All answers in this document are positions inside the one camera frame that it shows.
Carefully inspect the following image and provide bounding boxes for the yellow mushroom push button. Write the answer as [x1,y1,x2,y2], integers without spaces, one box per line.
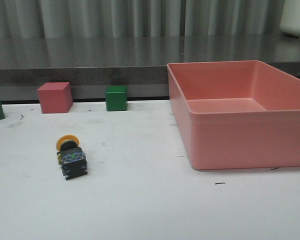
[56,134,88,180]

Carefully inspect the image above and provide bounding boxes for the green cube block centre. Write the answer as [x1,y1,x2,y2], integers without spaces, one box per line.
[105,86,128,112]

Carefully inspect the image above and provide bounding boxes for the pink plastic bin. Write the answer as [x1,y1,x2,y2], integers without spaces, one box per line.
[167,60,300,170]

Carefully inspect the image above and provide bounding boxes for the pink cube block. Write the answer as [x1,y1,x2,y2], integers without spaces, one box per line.
[37,82,73,114]

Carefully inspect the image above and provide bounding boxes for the dark grey counter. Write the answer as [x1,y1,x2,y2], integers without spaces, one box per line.
[0,34,300,104]

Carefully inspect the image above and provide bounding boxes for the grey curtain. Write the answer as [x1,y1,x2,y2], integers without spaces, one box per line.
[0,0,284,39]

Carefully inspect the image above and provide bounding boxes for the white appliance in background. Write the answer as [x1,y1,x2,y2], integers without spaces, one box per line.
[279,0,300,38]

